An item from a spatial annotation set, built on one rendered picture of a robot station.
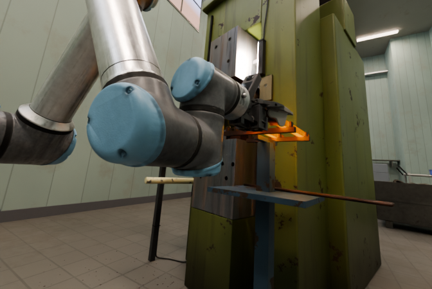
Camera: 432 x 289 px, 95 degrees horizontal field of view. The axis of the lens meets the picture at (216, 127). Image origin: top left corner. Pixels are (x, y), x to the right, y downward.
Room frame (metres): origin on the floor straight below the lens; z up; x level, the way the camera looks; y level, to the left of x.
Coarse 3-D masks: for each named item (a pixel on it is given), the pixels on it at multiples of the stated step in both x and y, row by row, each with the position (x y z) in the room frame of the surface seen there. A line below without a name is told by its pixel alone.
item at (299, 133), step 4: (268, 116) 0.59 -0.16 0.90; (268, 120) 0.62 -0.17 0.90; (272, 120) 0.62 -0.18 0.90; (272, 124) 0.67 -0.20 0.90; (276, 124) 0.66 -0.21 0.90; (288, 124) 0.72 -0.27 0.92; (296, 128) 0.79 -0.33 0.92; (296, 132) 0.81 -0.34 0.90; (300, 132) 0.83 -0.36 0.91; (304, 132) 0.88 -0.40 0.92; (300, 136) 0.89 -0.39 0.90
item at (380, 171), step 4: (376, 164) 6.17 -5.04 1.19; (380, 164) 6.12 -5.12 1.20; (384, 164) 6.06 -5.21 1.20; (376, 168) 6.18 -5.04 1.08; (380, 168) 6.13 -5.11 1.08; (384, 168) 6.06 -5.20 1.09; (376, 172) 6.18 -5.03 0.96; (380, 172) 6.13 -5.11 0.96; (384, 172) 6.07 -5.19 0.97; (376, 176) 6.18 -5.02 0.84; (380, 176) 6.13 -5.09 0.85; (384, 176) 6.07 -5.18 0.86; (388, 176) 6.02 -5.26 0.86; (380, 180) 6.13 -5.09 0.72; (384, 180) 6.08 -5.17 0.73; (388, 180) 6.03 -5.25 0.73
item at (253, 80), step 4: (248, 76) 0.52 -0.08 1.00; (252, 76) 0.51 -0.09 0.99; (256, 76) 0.51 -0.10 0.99; (260, 76) 0.52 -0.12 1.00; (244, 80) 0.53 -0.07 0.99; (248, 80) 0.52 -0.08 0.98; (252, 80) 0.51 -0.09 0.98; (256, 80) 0.51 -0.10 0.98; (260, 80) 0.52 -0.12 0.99; (244, 84) 0.52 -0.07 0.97; (248, 84) 0.50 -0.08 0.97; (252, 84) 0.49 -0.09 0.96; (256, 84) 0.51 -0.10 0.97; (248, 88) 0.49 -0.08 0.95; (252, 88) 0.49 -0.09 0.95; (256, 88) 0.51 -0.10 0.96; (252, 92) 0.49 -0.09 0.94; (252, 96) 0.49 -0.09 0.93
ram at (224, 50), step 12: (228, 36) 1.32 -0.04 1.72; (240, 36) 1.28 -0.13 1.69; (216, 48) 1.42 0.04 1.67; (228, 48) 1.32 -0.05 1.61; (240, 48) 1.28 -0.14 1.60; (252, 48) 1.37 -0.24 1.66; (216, 60) 1.41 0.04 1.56; (228, 60) 1.31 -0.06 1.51; (240, 60) 1.29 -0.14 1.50; (252, 60) 1.38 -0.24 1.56; (228, 72) 1.30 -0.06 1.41; (240, 72) 1.29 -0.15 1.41; (252, 72) 1.38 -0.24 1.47
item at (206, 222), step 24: (192, 216) 1.41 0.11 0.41; (216, 216) 1.24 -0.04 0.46; (192, 240) 1.39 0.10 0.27; (216, 240) 1.23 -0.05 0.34; (240, 240) 1.20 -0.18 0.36; (192, 264) 1.38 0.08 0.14; (216, 264) 1.22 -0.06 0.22; (240, 264) 1.20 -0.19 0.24; (192, 288) 1.36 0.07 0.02; (216, 288) 1.21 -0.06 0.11; (240, 288) 1.21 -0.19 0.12
